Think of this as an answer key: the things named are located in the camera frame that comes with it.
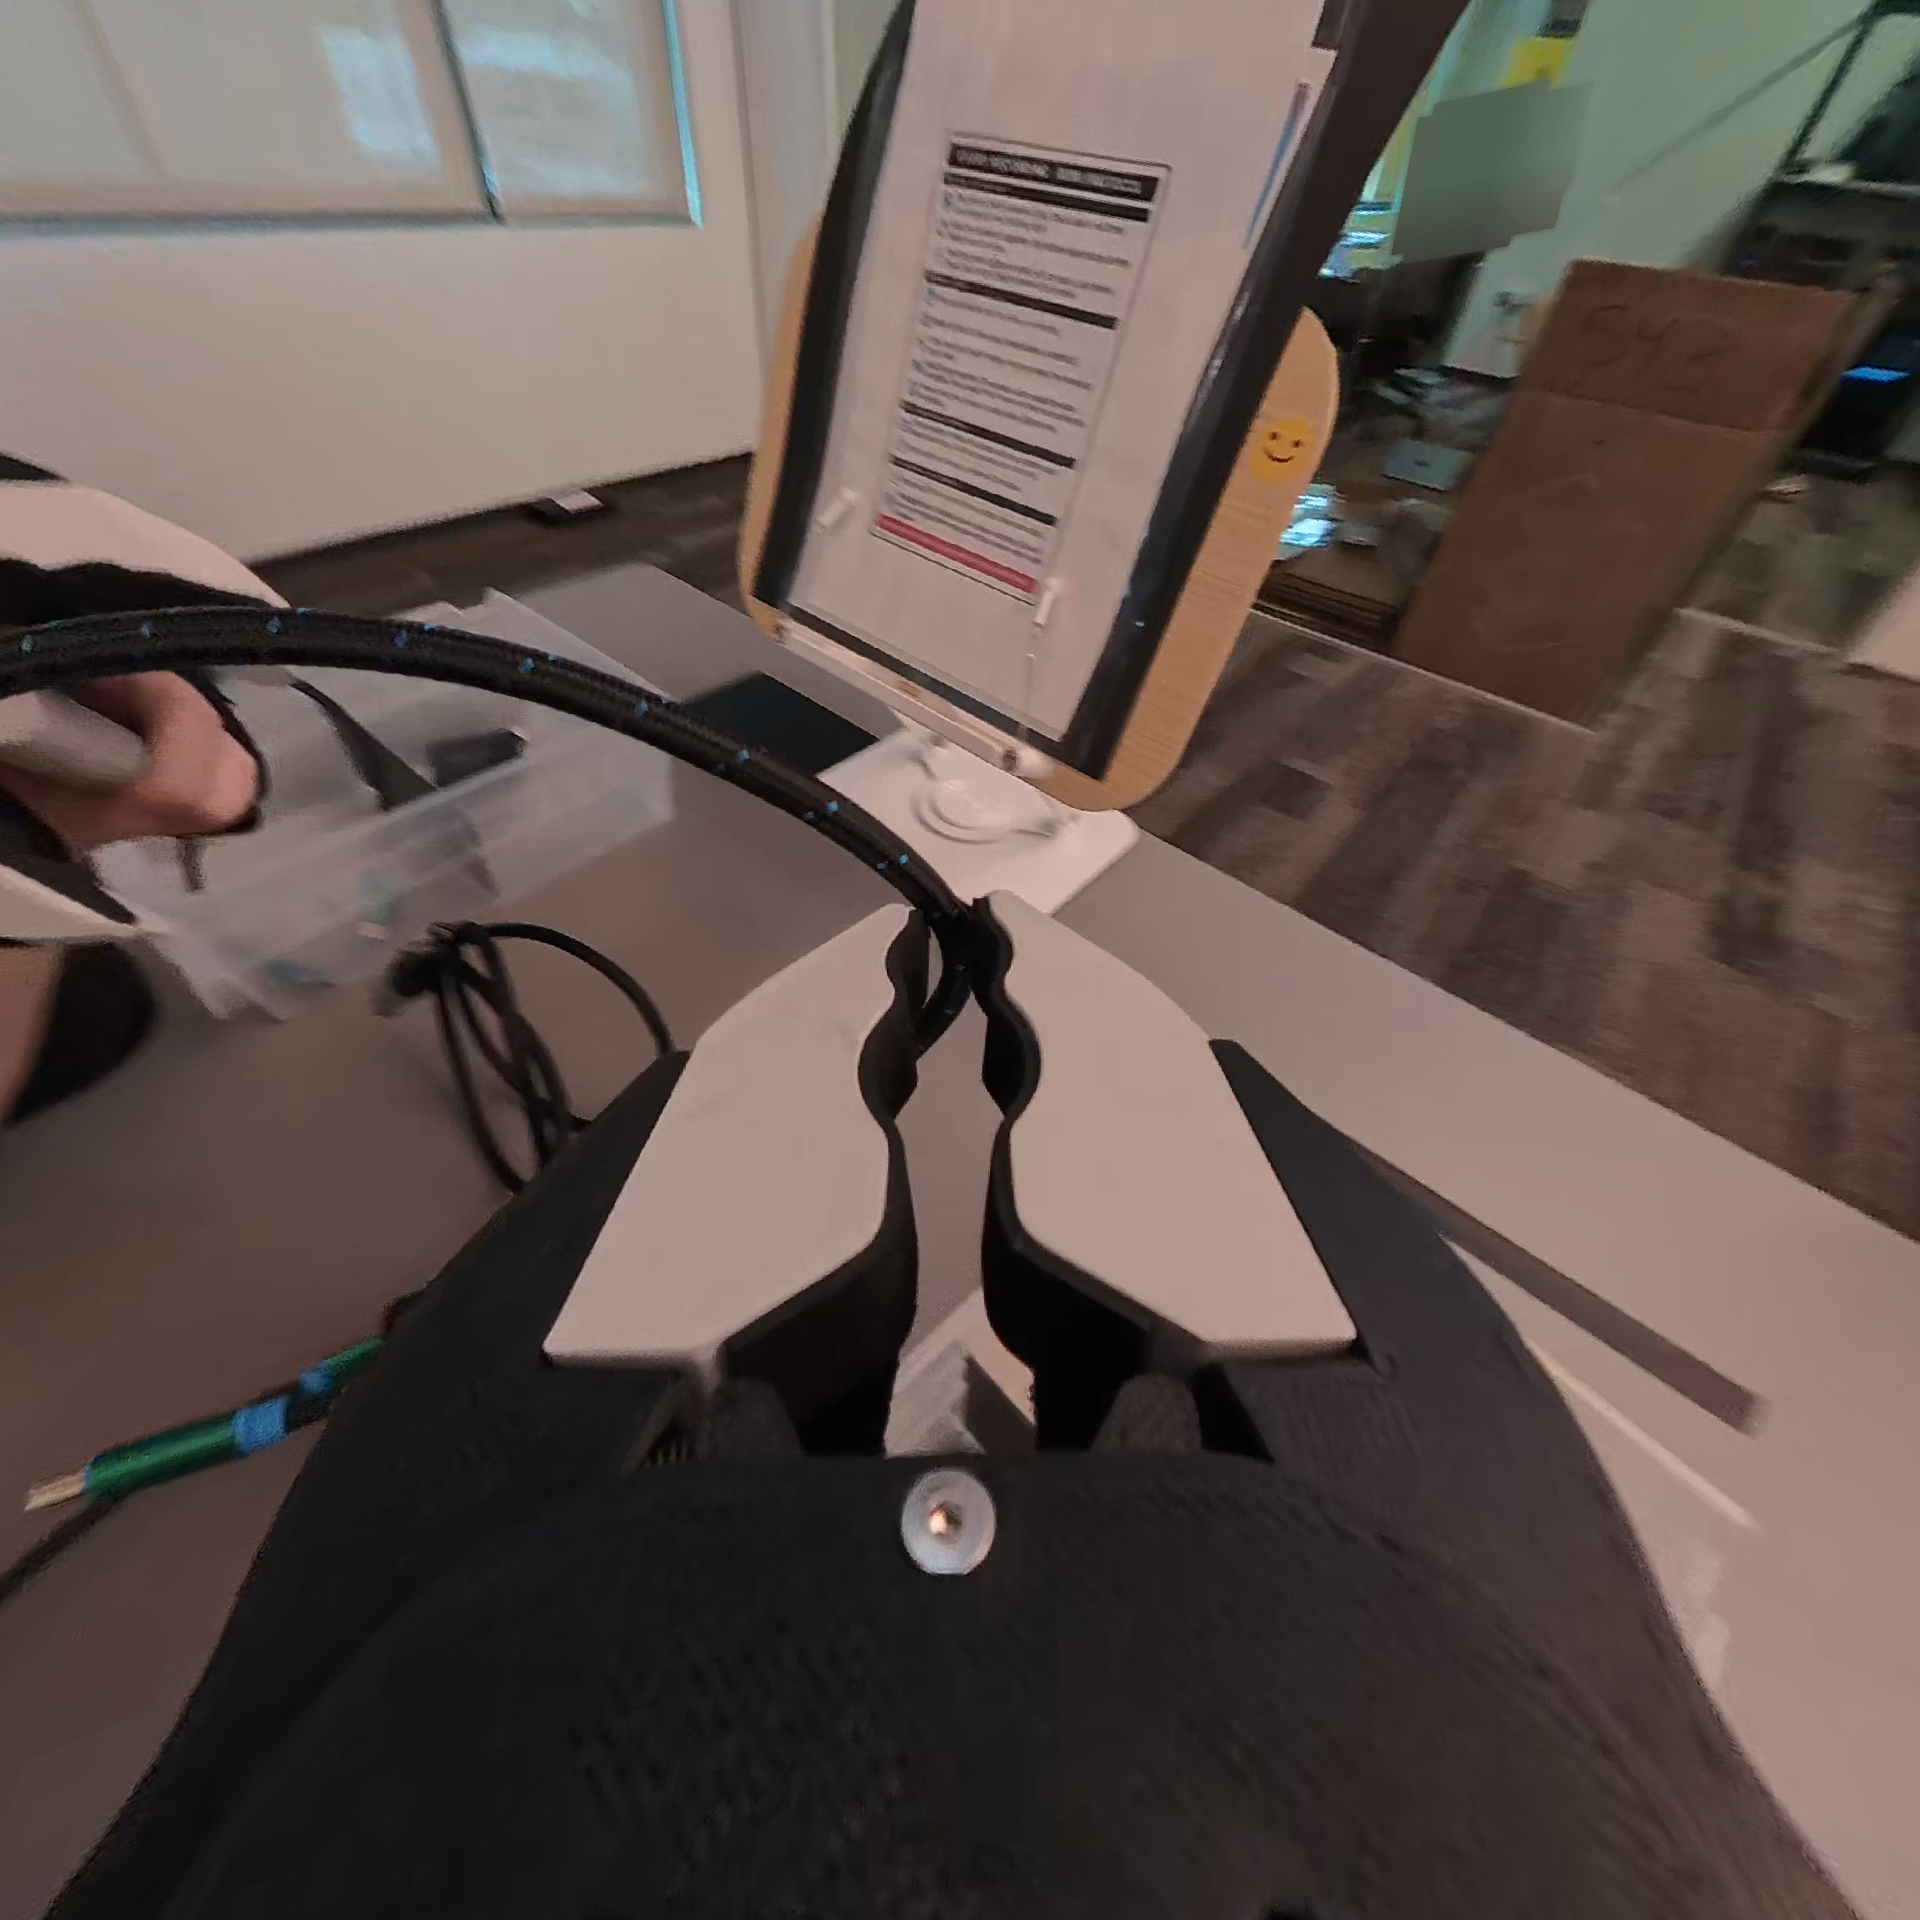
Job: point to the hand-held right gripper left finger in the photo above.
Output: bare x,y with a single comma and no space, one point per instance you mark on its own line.
734,1185

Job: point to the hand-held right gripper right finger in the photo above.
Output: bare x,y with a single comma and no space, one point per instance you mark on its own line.
1170,1185

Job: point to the black port device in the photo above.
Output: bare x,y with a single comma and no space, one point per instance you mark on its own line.
480,754

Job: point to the clear plastic bin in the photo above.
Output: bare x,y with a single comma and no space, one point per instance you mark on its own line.
570,765

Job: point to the person's left hand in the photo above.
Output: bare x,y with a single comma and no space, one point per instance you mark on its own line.
195,781

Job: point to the white display stand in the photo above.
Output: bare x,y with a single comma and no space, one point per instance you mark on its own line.
1051,863

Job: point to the small black floor box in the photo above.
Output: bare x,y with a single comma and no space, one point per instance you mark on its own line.
570,506

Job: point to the large grid window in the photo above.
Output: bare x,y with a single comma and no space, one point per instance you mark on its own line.
301,104

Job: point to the dark table mat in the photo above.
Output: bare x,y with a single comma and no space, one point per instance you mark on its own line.
794,720

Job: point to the rounded wooden board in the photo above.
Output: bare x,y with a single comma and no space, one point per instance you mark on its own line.
1200,674

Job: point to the flat cardboard stack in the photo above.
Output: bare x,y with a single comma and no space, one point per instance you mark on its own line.
1334,592

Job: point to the yellow smiley sticker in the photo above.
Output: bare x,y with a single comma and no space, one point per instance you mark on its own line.
1283,446

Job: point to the brown cardboard box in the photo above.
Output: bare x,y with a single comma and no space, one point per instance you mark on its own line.
1620,511

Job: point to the printed instruction sheet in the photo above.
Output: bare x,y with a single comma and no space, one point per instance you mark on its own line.
1020,375

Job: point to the black framed display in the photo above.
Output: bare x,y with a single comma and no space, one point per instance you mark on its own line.
1304,301

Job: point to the yellow wall note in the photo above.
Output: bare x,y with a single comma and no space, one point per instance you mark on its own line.
1539,65

